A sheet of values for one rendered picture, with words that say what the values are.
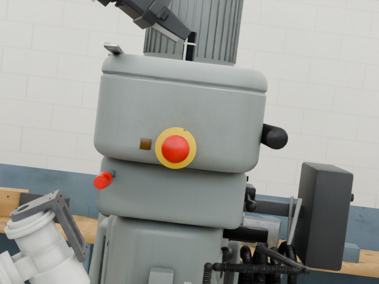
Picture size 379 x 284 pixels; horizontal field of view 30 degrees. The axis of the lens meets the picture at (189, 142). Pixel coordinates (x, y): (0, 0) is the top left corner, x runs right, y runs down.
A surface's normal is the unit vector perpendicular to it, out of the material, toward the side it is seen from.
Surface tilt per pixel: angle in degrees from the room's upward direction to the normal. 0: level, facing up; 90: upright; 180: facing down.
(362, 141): 90
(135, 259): 90
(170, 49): 90
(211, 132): 90
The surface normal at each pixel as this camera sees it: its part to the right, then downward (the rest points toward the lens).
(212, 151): 0.00, 0.05
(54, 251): 0.57, -0.05
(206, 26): 0.24, 0.08
